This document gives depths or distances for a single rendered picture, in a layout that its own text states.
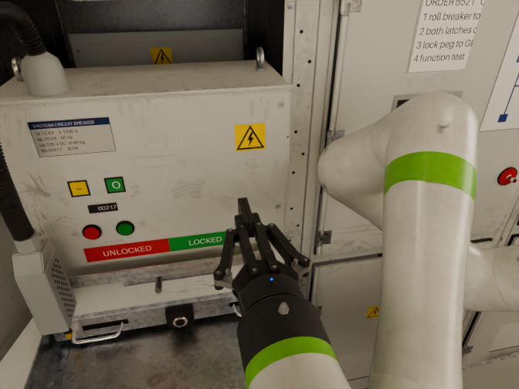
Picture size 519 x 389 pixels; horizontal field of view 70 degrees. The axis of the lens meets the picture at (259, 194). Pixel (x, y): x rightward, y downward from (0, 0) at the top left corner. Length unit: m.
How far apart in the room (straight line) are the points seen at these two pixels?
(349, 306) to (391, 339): 0.88
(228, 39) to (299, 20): 0.63
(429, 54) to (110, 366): 0.97
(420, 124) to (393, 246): 0.17
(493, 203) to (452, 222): 0.83
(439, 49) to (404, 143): 0.45
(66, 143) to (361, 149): 0.48
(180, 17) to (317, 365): 1.40
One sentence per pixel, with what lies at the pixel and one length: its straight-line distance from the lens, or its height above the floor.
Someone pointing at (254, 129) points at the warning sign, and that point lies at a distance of 0.66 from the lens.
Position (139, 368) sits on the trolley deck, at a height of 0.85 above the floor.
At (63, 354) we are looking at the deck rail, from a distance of 0.97.
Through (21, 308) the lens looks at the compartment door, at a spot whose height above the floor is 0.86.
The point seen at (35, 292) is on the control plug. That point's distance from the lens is 0.73.
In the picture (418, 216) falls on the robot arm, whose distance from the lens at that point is 0.48.
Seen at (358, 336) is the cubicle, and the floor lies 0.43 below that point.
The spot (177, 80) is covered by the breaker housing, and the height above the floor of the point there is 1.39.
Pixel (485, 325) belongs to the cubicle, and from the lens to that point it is 1.79.
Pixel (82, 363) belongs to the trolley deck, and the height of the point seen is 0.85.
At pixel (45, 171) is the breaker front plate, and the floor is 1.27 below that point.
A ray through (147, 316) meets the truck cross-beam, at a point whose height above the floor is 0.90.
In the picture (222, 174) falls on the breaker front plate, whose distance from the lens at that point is 0.69.
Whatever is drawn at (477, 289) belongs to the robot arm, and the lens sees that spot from 0.89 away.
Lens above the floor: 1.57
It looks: 32 degrees down
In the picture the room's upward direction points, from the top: straight up
